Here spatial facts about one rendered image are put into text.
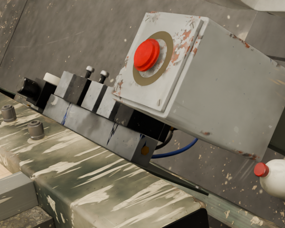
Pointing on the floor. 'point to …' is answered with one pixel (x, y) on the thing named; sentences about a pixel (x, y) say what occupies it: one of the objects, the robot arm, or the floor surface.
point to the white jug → (277, 178)
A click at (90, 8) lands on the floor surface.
